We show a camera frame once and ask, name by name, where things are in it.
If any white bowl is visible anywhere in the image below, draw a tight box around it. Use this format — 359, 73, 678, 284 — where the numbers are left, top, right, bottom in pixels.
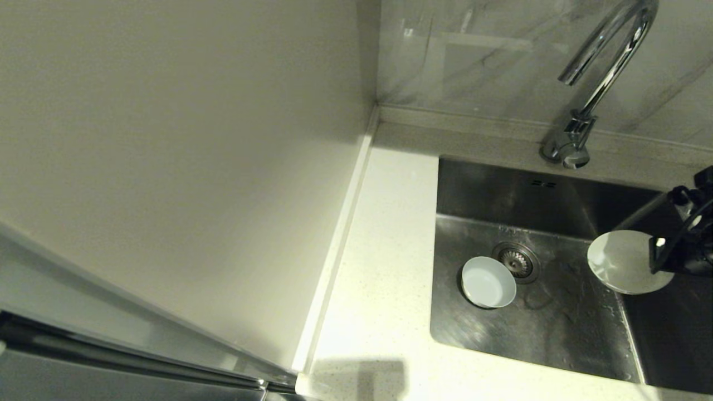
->
587, 230, 676, 295

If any chrome gooseneck faucet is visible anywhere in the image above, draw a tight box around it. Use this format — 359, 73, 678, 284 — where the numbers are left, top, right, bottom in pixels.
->
541, 0, 660, 170

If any pale blue bowl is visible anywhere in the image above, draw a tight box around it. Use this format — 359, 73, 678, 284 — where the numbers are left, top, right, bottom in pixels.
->
460, 256, 517, 309

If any stainless steel sink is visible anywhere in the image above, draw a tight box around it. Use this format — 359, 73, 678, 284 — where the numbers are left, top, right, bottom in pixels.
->
429, 157, 713, 395

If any metal sink drain strainer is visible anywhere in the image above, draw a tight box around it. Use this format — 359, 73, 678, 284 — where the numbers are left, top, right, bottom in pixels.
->
492, 242, 540, 285

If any white counter edge strip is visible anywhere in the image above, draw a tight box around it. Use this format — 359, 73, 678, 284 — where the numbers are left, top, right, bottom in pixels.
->
292, 109, 380, 374

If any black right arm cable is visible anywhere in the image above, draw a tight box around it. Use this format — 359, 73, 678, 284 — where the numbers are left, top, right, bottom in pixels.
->
656, 198, 713, 271

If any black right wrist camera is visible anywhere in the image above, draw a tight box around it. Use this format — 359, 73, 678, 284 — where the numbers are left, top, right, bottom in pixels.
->
667, 166, 713, 221

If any dark appliance door handle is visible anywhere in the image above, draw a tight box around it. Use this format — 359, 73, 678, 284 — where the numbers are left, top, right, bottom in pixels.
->
0, 312, 299, 394

